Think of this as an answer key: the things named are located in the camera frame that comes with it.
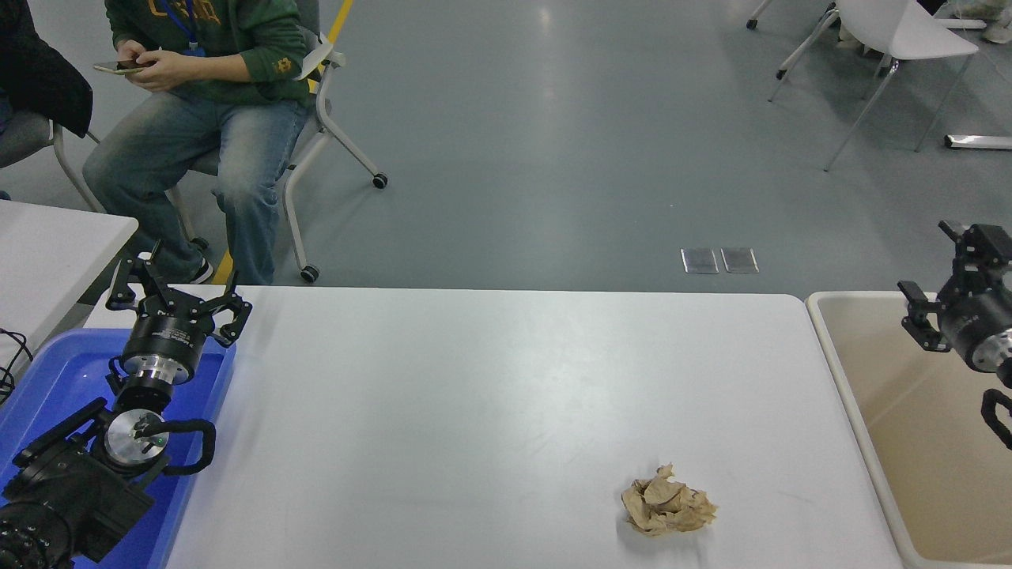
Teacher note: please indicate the grey chair with white frame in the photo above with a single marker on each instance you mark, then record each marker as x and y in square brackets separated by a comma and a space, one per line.
[24, 138]

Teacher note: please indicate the person's left hand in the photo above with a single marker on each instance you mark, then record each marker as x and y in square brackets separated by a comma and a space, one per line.
[164, 71]

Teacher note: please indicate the white chair with metal legs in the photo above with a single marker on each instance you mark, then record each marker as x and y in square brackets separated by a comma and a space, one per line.
[909, 32]

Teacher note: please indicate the crumpled tan paper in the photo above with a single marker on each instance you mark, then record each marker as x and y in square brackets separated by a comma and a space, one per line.
[668, 506]

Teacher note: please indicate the silver floor outlet cover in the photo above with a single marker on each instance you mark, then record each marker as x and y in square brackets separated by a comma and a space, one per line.
[739, 260]
[700, 260]

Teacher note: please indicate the person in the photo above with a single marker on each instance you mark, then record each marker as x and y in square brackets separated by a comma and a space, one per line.
[996, 33]
[237, 150]
[39, 71]

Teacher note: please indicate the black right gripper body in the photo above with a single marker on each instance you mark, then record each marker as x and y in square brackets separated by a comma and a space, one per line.
[980, 320]

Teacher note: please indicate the grey chair with castors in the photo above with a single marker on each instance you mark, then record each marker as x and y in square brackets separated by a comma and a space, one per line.
[322, 107]

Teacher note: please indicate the person's right hand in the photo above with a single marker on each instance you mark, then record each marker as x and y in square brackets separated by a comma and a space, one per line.
[136, 50]

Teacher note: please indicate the smartphone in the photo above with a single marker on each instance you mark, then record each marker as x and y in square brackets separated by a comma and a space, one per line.
[109, 69]

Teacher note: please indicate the chair leg with castor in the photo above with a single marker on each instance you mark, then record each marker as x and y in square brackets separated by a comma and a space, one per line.
[753, 25]

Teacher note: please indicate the white side table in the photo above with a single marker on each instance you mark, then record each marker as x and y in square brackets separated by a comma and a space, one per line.
[47, 261]

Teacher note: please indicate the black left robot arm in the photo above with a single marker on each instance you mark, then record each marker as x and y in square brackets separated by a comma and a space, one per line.
[63, 490]

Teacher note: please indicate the large pale plastic bin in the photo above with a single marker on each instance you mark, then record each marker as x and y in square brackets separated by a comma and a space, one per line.
[909, 442]

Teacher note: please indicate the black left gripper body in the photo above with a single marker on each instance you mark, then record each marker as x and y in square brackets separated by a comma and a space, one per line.
[162, 336]

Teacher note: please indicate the blue plastic tray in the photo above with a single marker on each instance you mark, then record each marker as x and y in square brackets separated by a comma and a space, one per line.
[55, 379]

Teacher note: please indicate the white bar on floor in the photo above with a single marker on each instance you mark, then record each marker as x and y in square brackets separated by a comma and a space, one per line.
[980, 141]

